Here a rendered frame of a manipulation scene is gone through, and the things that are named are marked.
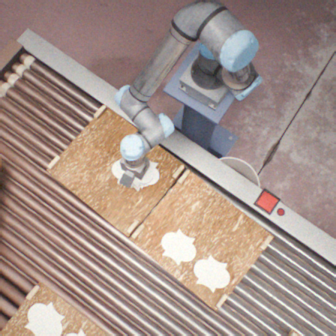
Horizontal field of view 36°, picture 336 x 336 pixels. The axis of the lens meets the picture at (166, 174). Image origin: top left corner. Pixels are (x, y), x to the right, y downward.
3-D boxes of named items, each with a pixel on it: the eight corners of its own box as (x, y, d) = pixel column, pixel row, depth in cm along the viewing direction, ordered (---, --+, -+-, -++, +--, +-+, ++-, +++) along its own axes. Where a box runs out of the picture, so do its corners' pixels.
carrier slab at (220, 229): (187, 169, 197) (187, 169, 196) (273, 237, 191) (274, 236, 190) (129, 239, 190) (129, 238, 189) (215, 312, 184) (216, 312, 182)
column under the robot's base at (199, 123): (184, 104, 303) (193, 25, 219) (238, 137, 299) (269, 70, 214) (148, 155, 295) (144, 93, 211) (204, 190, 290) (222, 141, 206)
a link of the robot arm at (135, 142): (151, 145, 161) (130, 161, 159) (151, 154, 171) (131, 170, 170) (135, 127, 162) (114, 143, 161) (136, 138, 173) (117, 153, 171)
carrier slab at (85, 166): (106, 106, 204) (105, 104, 202) (186, 168, 198) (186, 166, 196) (46, 171, 197) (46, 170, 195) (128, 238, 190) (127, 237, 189)
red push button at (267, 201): (264, 191, 196) (265, 190, 195) (277, 200, 195) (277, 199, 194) (255, 203, 195) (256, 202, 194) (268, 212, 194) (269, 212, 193)
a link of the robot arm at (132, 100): (187, -21, 141) (104, 103, 169) (214, 6, 139) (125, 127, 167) (207, -20, 150) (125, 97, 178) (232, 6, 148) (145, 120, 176)
